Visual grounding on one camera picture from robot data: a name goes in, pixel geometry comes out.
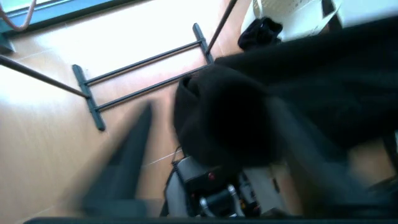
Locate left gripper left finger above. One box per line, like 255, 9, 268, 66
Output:
77, 101, 155, 218

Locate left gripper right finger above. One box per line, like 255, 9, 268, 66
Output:
266, 95, 377, 215

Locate black clothes rack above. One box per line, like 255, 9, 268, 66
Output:
0, 0, 239, 132

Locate white laundry basket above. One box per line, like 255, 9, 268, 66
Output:
241, 0, 342, 43

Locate black garment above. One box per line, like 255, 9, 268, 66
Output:
238, 16, 284, 51

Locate black shorts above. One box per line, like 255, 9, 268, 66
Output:
172, 15, 398, 170

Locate window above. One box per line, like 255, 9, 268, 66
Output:
0, 0, 137, 54

